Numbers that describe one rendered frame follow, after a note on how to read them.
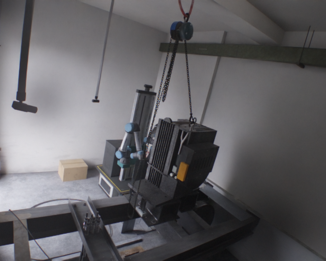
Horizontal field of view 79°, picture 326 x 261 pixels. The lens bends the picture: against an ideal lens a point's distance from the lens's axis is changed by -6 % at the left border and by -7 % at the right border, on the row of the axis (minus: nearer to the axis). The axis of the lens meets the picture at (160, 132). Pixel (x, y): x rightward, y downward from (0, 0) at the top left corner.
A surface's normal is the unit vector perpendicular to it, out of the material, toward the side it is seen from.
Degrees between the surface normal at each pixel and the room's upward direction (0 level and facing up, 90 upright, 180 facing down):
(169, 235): 90
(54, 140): 90
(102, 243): 0
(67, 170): 90
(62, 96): 90
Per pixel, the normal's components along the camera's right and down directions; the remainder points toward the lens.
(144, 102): 0.63, 0.33
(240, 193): -0.80, -0.04
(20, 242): 0.22, -0.94
